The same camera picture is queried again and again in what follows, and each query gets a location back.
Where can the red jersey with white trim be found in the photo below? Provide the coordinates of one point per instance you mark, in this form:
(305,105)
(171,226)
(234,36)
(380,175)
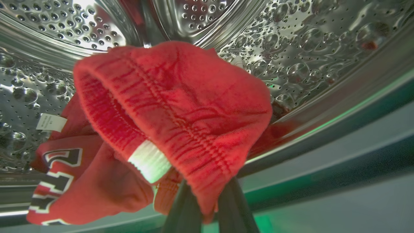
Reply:
(181,106)

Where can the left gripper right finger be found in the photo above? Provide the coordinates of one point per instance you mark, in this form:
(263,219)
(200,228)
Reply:
(234,213)

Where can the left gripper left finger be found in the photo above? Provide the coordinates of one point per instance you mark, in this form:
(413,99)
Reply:
(184,216)

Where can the steel perforated washer drum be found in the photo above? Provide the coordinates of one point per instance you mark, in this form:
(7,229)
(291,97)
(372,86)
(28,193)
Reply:
(307,48)

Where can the white front-load washing machine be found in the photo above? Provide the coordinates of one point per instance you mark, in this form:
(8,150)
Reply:
(355,200)

